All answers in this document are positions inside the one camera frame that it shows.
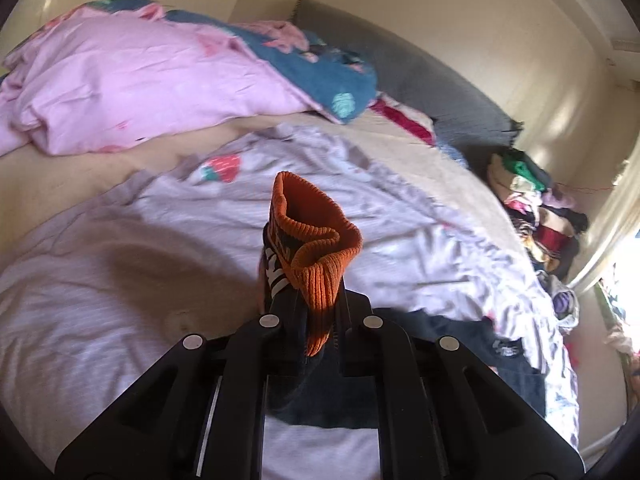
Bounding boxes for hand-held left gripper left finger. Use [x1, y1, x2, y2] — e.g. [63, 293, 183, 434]
[55, 304, 307, 480]

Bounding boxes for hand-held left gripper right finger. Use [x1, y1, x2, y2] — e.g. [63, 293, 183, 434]
[341, 291, 586, 480]

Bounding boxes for black garment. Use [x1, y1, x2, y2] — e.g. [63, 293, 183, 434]
[374, 306, 548, 418]

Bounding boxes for orange and black sock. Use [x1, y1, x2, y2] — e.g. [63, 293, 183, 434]
[256, 171, 382, 431]

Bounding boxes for purple and white clothes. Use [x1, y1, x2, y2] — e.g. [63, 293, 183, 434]
[550, 272, 582, 333]

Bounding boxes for pile of folded clothes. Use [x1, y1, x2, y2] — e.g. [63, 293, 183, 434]
[486, 147, 591, 282]

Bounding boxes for lilac strawberry print blanket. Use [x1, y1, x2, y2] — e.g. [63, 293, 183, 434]
[0, 125, 581, 480]

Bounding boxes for cream curtain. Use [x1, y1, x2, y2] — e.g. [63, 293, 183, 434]
[565, 125, 640, 293]

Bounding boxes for window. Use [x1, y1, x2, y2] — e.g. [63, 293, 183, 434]
[597, 230, 640, 321]

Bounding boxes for red and white pillow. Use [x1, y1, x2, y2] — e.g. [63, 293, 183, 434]
[369, 92, 439, 147]

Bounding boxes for beige bed sheet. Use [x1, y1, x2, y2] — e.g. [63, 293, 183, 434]
[0, 109, 531, 271]

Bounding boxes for grey quilted headboard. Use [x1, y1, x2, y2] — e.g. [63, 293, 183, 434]
[292, 0, 524, 162]

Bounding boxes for pink and blue quilt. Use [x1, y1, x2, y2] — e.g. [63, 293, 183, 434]
[0, 0, 378, 157]

